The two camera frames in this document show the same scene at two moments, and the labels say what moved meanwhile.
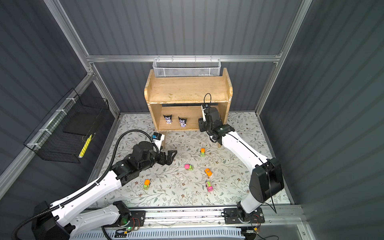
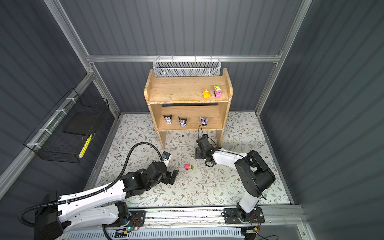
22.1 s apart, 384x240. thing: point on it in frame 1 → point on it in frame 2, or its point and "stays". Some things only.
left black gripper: [163, 160] → [168, 179]
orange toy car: [208, 172] → [206, 93]
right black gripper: [201, 125] → [197, 153]
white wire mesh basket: [168, 67] stays
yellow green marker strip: [85, 146] stays
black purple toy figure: [182, 122] stays
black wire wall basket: [63, 134] stays
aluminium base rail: [286, 217] stays
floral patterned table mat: [203, 174] stays
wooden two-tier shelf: [175, 102] stays
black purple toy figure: [168, 119] stays
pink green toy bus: [209, 187] → [217, 92]
